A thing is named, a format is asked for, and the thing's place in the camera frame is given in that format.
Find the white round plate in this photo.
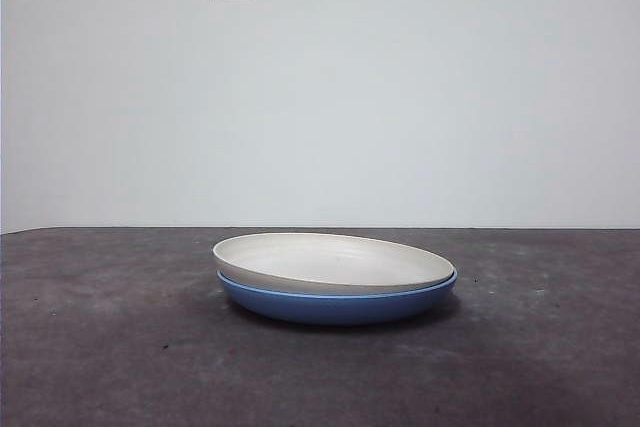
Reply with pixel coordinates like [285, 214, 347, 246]
[212, 231, 457, 296]

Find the blue round plate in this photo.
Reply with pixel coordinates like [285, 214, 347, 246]
[217, 269, 459, 326]

